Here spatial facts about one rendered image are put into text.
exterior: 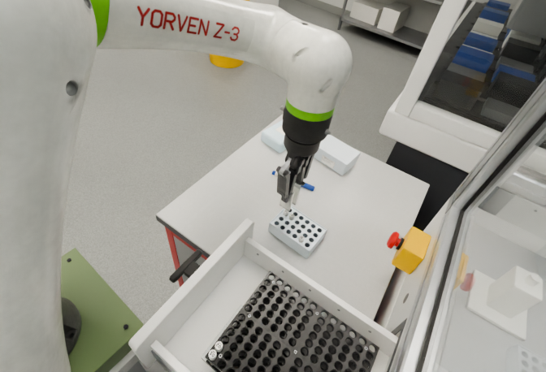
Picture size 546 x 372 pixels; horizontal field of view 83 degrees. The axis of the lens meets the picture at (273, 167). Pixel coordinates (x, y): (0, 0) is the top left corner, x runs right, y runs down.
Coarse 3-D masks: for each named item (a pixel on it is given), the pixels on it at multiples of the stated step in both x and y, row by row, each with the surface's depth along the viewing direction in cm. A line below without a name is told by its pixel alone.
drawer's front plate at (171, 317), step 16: (240, 224) 62; (240, 240) 61; (224, 256) 58; (240, 256) 66; (208, 272) 55; (224, 272) 62; (192, 288) 52; (208, 288) 58; (176, 304) 50; (192, 304) 55; (160, 320) 48; (176, 320) 53; (144, 336) 46; (160, 336) 50; (144, 352) 47
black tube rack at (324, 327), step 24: (264, 288) 59; (264, 312) 53; (288, 312) 53; (312, 312) 54; (240, 336) 50; (264, 336) 50; (288, 336) 51; (312, 336) 54; (336, 336) 51; (360, 336) 52; (240, 360) 47; (264, 360) 50; (288, 360) 48; (312, 360) 51; (336, 360) 49; (360, 360) 49
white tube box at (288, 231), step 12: (276, 216) 80; (288, 216) 81; (300, 216) 82; (276, 228) 78; (288, 228) 78; (300, 228) 79; (312, 228) 79; (324, 228) 79; (288, 240) 77; (312, 240) 78; (300, 252) 77
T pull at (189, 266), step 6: (198, 252) 58; (192, 258) 57; (198, 258) 59; (186, 264) 56; (192, 264) 56; (180, 270) 55; (186, 270) 55; (192, 270) 56; (174, 276) 54; (180, 276) 56; (174, 282) 55
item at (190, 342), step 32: (256, 256) 64; (224, 288) 61; (288, 288) 63; (320, 288) 58; (192, 320) 57; (224, 320) 57; (352, 320) 56; (160, 352) 48; (192, 352) 53; (384, 352) 56
